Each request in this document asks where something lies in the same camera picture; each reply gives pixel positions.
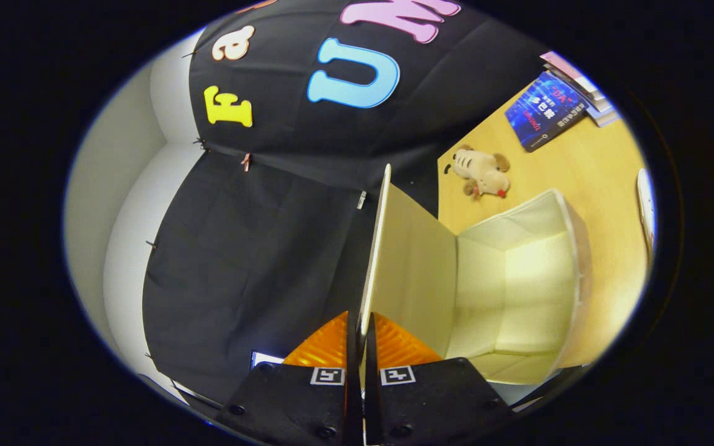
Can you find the white striped canvas shoe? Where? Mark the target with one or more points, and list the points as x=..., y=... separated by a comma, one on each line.
x=646, y=210

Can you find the brown plush dog toy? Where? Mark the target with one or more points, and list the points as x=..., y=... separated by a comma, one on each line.
x=484, y=173

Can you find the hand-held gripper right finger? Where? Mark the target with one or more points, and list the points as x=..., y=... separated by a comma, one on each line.
x=370, y=402

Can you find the small silver clip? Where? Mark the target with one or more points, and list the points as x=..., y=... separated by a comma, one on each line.
x=361, y=200

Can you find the grey cover book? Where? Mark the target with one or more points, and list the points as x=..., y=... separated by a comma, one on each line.
x=599, y=103

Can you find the beige fabric storage box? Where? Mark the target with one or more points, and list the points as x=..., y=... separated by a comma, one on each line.
x=518, y=279

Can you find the red clothespin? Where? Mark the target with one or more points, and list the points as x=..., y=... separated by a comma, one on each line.
x=246, y=162

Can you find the dark blue book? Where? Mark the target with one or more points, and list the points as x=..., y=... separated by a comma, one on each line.
x=543, y=111

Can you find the computer screen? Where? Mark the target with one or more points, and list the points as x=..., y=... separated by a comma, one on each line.
x=264, y=360

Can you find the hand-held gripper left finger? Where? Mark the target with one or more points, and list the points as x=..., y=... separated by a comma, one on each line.
x=352, y=402

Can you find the small black clip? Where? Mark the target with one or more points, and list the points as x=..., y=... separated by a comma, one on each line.
x=201, y=144

